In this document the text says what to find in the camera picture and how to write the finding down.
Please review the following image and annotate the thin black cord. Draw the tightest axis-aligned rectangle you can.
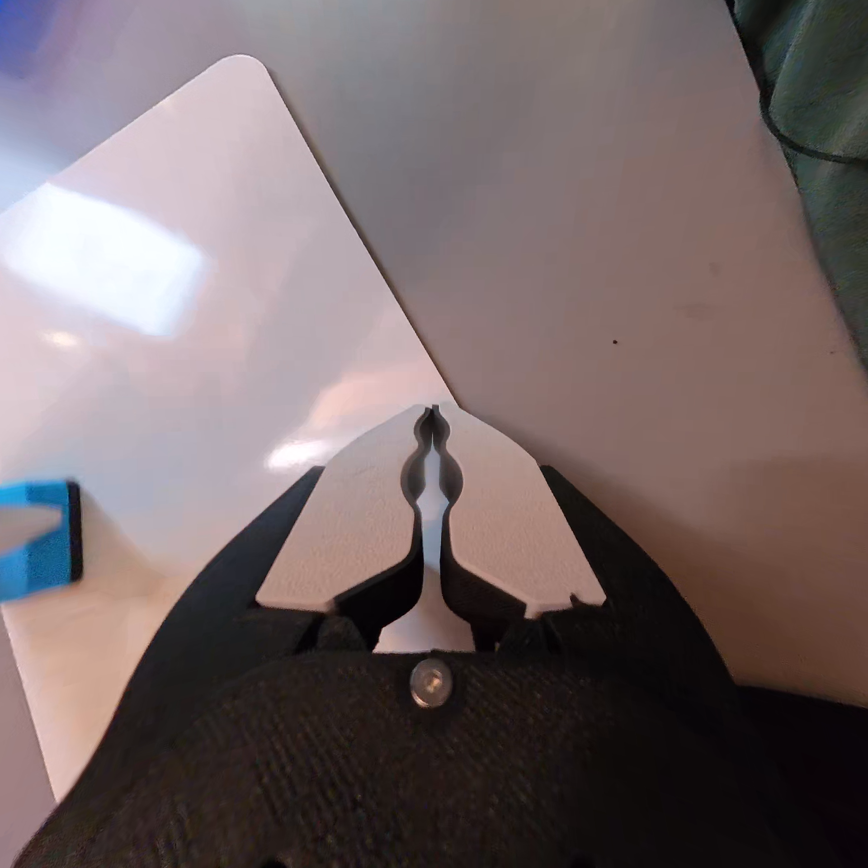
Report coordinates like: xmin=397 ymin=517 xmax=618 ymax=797
xmin=758 ymin=81 xmax=868 ymax=165

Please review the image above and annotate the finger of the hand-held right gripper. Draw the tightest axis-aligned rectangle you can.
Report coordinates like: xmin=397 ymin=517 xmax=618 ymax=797
xmin=0 ymin=505 xmax=63 ymax=552

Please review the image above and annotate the white whiteboard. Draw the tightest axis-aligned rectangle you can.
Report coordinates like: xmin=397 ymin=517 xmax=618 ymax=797
xmin=0 ymin=54 xmax=457 ymax=804

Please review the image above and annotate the blue whiteboard eraser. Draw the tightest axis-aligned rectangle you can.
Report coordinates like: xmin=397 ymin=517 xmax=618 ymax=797
xmin=0 ymin=480 xmax=84 ymax=602

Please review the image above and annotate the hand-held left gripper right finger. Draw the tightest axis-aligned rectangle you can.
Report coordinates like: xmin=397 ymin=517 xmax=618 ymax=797
xmin=433 ymin=401 xmax=607 ymax=649

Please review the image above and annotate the person's green sweatshirt torso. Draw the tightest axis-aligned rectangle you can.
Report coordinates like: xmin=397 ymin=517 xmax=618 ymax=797
xmin=729 ymin=0 xmax=868 ymax=381

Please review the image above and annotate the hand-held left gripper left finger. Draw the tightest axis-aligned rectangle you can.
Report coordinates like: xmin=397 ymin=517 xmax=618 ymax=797
xmin=256 ymin=403 xmax=431 ymax=651

